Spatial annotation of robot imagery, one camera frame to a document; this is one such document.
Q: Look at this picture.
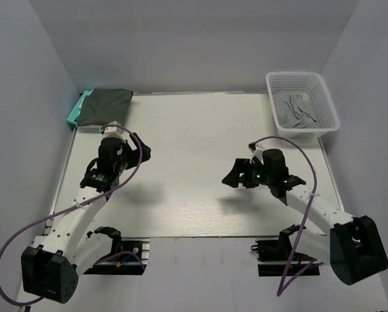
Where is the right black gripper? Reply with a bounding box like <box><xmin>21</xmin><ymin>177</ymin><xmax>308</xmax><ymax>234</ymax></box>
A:
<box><xmin>222</xmin><ymin>158</ymin><xmax>274</xmax><ymax>189</ymax></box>

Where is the dark grey t-shirt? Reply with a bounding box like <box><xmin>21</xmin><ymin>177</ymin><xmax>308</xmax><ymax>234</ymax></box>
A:
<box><xmin>75</xmin><ymin>88</ymin><xmax>133</xmax><ymax>127</ymax></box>

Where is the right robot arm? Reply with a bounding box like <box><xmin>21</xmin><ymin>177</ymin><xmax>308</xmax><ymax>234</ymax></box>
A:
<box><xmin>222</xmin><ymin>149</ymin><xmax>388</xmax><ymax>285</ymax></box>

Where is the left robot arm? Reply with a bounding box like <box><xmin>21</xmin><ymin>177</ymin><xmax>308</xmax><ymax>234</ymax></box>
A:
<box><xmin>21</xmin><ymin>133</ymin><xmax>151</xmax><ymax>304</ymax></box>

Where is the folded teal t-shirt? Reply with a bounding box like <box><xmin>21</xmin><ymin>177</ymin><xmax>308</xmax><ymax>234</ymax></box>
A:
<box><xmin>66</xmin><ymin>90</ymin><xmax>92</xmax><ymax>127</ymax></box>

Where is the light grey t-shirt in basket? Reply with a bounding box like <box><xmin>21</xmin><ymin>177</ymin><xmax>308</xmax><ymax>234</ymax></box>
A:
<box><xmin>272</xmin><ymin>92</ymin><xmax>319</xmax><ymax>129</ymax></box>

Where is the white plastic basket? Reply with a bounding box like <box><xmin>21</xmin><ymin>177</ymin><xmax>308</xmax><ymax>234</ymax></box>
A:
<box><xmin>266</xmin><ymin>71</ymin><xmax>340</xmax><ymax>139</ymax></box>

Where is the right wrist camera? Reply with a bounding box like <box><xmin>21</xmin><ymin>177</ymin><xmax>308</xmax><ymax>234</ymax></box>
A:
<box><xmin>248</xmin><ymin>142</ymin><xmax>265</xmax><ymax>164</ymax></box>

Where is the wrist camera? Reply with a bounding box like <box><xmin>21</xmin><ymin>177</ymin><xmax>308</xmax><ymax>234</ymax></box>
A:
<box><xmin>100</xmin><ymin>121</ymin><xmax>124</xmax><ymax>141</ymax></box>
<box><xmin>248</xmin><ymin>142</ymin><xmax>265</xmax><ymax>164</ymax></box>

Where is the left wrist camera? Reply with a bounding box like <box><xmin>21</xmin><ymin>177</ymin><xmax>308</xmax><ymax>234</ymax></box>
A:
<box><xmin>100</xmin><ymin>121</ymin><xmax>124</xmax><ymax>141</ymax></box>

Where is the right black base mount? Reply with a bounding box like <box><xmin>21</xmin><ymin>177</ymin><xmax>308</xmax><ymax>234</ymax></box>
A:
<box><xmin>250</xmin><ymin>239</ymin><xmax>313</xmax><ymax>277</ymax></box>

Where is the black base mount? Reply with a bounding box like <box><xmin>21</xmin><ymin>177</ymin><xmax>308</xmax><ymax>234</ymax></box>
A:
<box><xmin>250</xmin><ymin>239</ymin><xmax>313</xmax><ymax>277</ymax></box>
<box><xmin>84</xmin><ymin>238</ymin><xmax>150</xmax><ymax>276</ymax></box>

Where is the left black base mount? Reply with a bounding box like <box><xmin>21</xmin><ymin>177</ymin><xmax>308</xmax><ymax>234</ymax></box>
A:
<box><xmin>84</xmin><ymin>238</ymin><xmax>150</xmax><ymax>276</ymax></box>

